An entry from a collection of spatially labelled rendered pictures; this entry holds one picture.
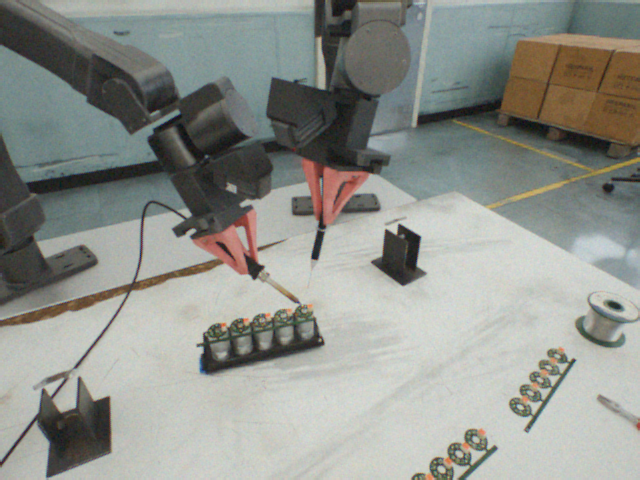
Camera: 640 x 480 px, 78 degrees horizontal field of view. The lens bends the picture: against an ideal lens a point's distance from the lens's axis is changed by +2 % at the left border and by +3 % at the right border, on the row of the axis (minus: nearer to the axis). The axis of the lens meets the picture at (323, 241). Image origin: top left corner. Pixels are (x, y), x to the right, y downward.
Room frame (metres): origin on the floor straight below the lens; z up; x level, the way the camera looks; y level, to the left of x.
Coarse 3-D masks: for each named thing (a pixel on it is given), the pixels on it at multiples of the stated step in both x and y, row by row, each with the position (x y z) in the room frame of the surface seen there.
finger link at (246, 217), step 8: (232, 208) 0.43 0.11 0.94; (240, 208) 0.44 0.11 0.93; (248, 208) 0.44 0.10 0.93; (216, 216) 0.40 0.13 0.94; (224, 216) 0.41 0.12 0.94; (232, 216) 0.42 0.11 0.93; (240, 216) 0.43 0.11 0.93; (248, 216) 0.44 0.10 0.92; (256, 216) 0.45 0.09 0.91; (216, 224) 0.40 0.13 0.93; (224, 224) 0.40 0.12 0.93; (232, 224) 0.45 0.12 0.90; (240, 224) 0.44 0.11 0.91; (248, 224) 0.44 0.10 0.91; (256, 224) 0.45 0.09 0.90; (216, 232) 0.39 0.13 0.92; (248, 232) 0.44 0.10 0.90; (256, 232) 0.44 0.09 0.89; (240, 240) 0.45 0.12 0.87; (248, 240) 0.44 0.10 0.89; (256, 240) 0.44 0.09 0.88; (256, 248) 0.43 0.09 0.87; (256, 256) 0.43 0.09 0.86
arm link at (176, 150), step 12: (168, 120) 0.46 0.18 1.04; (180, 120) 0.44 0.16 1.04; (156, 132) 0.45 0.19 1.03; (168, 132) 0.44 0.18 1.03; (180, 132) 0.45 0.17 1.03; (156, 144) 0.44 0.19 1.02; (168, 144) 0.44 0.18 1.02; (180, 144) 0.44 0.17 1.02; (192, 144) 0.45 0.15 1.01; (156, 156) 0.44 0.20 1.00; (168, 156) 0.43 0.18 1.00; (180, 156) 0.43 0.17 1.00; (192, 156) 0.44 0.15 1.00; (204, 156) 0.45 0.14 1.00; (168, 168) 0.43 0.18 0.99; (180, 168) 0.43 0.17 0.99
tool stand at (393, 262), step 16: (384, 224) 0.57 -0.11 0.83; (400, 224) 0.57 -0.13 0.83; (384, 240) 0.56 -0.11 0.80; (400, 240) 0.53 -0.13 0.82; (416, 240) 0.54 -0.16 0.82; (384, 256) 0.55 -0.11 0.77; (400, 256) 0.53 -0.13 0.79; (416, 256) 0.54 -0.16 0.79; (384, 272) 0.54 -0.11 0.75; (400, 272) 0.52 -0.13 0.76; (416, 272) 0.53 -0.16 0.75
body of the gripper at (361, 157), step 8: (336, 88) 0.44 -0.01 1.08; (352, 96) 0.42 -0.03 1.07; (360, 96) 0.42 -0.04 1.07; (376, 104) 0.45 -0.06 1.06; (368, 136) 0.43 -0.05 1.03; (320, 144) 0.42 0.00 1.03; (328, 144) 0.41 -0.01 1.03; (336, 152) 0.41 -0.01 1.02; (344, 152) 0.40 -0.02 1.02; (352, 152) 0.39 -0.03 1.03; (360, 152) 0.39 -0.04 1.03; (368, 152) 0.40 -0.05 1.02; (376, 152) 0.42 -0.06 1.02; (344, 160) 0.43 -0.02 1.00; (352, 160) 0.39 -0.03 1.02; (360, 160) 0.38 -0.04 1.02; (368, 160) 0.39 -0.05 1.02; (384, 160) 0.41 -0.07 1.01
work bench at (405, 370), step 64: (448, 192) 0.85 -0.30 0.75; (320, 256) 0.58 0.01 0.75; (448, 256) 0.59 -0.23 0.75; (512, 256) 0.59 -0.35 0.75; (0, 320) 0.42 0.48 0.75; (64, 320) 0.42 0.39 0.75; (128, 320) 0.42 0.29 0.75; (192, 320) 0.42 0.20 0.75; (320, 320) 0.42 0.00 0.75; (384, 320) 0.42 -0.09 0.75; (448, 320) 0.42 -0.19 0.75; (512, 320) 0.42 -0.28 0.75; (0, 384) 0.31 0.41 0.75; (64, 384) 0.31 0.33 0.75; (128, 384) 0.31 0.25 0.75; (192, 384) 0.31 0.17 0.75; (256, 384) 0.31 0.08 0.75; (320, 384) 0.31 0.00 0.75; (384, 384) 0.31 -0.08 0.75; (448, 384) 0.31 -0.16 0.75; (512, 384) 0.31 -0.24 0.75; (576, 384) 0.31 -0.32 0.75; (0, 448) 0.23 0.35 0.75; (128, 448) 0.23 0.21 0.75; (192, 448) 0.23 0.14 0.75; (256, 448) 0.23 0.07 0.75; (320, 448) 0.23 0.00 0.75; (384, 448) 0.23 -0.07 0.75; (512, 448) 0.23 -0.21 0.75; (576, 448) 0.23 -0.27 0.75
